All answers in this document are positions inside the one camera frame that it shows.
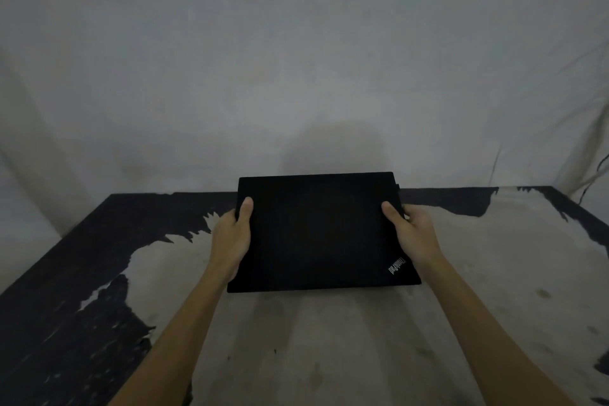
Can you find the person's left thumb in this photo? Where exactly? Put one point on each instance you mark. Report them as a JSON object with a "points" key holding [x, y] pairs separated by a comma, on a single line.
{"points": [[245, 213]]}

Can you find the person's right forearm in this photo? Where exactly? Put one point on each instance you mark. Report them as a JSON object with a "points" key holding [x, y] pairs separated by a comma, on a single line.
{"points": [[495, 334]]}

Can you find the person's right hand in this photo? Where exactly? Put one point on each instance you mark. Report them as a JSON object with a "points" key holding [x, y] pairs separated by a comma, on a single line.
{"points": [[418, 234]]}

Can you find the person's left forearm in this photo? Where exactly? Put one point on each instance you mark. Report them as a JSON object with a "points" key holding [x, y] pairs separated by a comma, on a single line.
{"points": [[166, 339]]}

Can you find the black laptop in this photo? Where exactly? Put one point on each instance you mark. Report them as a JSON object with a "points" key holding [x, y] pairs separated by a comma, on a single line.
{"points": [[318, 234]]}

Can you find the white cloth backdrop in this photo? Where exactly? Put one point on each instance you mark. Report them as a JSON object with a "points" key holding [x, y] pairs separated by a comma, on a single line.
{"points": [[304, 63]]}

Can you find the person's right thumb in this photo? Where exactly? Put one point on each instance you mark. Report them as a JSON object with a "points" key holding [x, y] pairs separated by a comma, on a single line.
{"points": [[393, 216]]}

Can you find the person's left hand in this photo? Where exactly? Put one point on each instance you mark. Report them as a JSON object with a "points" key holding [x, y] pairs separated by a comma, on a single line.
{"points": [[232, 239]]}

